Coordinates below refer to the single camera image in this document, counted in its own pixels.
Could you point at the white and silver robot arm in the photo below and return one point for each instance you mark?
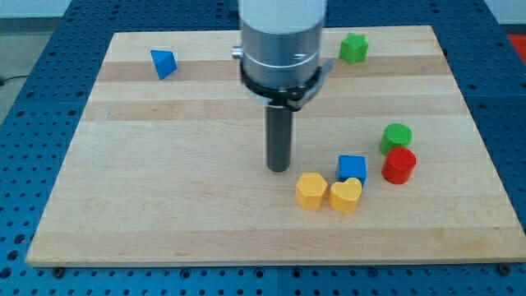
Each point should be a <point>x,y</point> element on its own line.
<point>280,51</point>

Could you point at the blue triangle block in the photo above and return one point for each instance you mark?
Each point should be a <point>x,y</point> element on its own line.
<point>165,63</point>

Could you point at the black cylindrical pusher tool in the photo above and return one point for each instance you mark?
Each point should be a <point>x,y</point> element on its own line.
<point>278,138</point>

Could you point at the yellow hexagon block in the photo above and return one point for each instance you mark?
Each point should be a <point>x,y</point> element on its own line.
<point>311,190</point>

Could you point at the blue cube block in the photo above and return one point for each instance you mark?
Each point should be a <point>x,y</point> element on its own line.
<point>351,166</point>

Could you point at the yellow heart block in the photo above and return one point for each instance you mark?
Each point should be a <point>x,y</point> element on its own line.
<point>344,196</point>

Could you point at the wooden board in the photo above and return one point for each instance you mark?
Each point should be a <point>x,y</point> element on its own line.
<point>172,172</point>

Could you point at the green cylinder block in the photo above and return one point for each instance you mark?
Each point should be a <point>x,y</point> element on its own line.
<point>395,135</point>

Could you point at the green star block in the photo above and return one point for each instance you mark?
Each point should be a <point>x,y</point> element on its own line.
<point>353,48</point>

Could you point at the red cylinder block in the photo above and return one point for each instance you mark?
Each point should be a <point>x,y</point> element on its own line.
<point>399,165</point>

